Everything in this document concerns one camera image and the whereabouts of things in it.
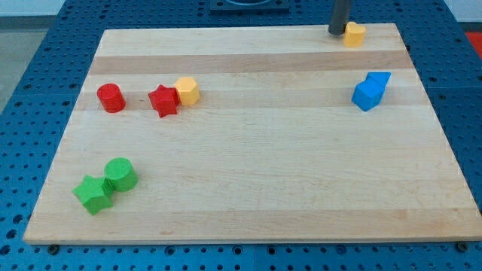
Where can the wooden board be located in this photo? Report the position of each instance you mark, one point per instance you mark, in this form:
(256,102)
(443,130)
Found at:
(274,150)

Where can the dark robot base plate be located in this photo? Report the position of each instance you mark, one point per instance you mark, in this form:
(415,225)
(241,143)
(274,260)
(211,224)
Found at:
(248,6)

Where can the red star block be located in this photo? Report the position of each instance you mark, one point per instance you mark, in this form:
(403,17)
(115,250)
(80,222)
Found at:
(164,100)

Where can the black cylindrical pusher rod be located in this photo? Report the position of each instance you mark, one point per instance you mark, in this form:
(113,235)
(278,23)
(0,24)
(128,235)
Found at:
(339,16)

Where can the yellow hexagon block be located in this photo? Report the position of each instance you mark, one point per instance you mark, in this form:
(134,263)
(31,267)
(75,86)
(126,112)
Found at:
(188,90)

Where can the blue triangle block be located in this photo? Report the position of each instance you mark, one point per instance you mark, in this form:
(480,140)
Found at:
(382,78)

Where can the yellow heart block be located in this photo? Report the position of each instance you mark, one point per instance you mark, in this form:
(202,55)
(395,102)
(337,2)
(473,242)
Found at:
(354,35)

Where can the red cylinder block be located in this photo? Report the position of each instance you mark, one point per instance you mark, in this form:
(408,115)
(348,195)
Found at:
(111,98)

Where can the green star block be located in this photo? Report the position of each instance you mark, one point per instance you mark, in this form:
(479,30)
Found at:
(94,193)

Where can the green cylinder block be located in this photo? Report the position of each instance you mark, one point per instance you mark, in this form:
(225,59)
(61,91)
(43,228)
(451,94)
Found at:
(121,174)

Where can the blue cube block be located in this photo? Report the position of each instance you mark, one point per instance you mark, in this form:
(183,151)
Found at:
(367,94)

